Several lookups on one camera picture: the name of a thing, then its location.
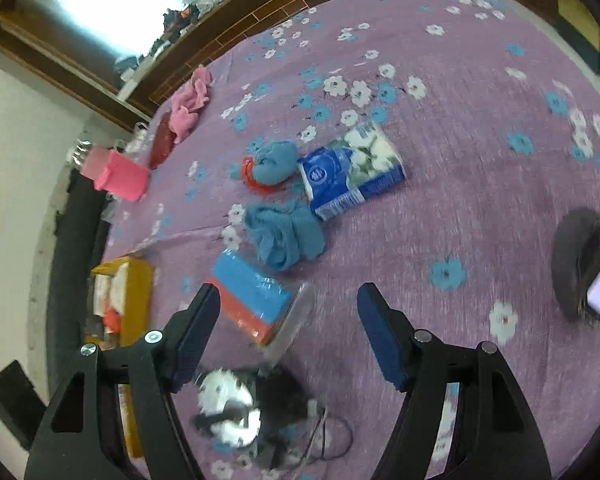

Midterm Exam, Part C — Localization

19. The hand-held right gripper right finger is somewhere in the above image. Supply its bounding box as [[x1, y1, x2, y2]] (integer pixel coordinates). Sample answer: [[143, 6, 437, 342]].
[[356, 282, 552, 480]]

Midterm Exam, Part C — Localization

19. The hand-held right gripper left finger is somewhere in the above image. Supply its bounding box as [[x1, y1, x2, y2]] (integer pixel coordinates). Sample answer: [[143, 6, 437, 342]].
[[24, 282, 222, 480]]

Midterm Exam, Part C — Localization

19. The blue and orange cloth packet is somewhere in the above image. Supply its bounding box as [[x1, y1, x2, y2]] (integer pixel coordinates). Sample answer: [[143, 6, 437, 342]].
[[210, 250, 316, 348]]

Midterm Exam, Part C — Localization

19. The small black white fan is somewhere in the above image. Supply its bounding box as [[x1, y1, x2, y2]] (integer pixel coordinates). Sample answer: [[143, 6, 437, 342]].
[[192, 366, 321, 468]]

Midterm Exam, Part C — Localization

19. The yellow box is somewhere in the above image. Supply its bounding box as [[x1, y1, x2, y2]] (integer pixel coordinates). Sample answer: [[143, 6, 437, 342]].
[[87, 255, 156, 458]]

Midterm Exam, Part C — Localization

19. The blue crumpled cloth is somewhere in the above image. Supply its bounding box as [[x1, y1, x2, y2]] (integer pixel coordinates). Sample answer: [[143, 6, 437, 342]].
[[242, 199, 327, 272]]

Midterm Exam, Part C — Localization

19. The purple floral blanket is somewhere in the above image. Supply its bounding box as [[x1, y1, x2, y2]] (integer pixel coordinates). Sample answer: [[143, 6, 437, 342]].
[[100, 0, 600, 480]]

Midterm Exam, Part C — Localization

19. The blue tissue packet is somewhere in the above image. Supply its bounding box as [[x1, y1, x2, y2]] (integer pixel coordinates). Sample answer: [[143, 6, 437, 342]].
[[297, 121, 407, 221]]

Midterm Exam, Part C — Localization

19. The pink plastic container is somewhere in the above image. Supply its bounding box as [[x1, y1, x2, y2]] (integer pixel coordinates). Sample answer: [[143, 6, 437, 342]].
[[79, 145, 151, 203]]

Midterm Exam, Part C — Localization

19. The black box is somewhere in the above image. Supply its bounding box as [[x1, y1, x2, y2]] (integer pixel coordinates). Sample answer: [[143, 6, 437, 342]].
[[0, 360, 48, 451]]

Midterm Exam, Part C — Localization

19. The blue cloth ball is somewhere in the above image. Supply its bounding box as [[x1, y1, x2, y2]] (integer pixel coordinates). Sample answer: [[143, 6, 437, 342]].
[[252, 140, 300, 186]]

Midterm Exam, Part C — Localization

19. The dark red pouch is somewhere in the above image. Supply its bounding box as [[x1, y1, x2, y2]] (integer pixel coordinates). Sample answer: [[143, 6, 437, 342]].
[[148, 112, 176, 170]]

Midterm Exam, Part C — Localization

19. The pink cloth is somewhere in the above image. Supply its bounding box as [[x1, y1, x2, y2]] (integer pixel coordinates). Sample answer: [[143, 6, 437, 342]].
[[170, 66, 215, 145]]

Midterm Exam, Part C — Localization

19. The wooden headboard with mirror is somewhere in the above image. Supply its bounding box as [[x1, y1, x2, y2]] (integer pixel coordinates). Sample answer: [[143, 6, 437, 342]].
[[0, 0, 396, 131]]

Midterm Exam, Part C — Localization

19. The gold and blue cabinet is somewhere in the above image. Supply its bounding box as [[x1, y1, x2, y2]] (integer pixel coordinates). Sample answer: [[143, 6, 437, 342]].
[[555, 0, 600, 76]]

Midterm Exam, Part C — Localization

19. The red ring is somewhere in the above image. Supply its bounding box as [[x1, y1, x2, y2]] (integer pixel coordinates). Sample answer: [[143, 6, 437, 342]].
[[241, 156, 276, 193]]

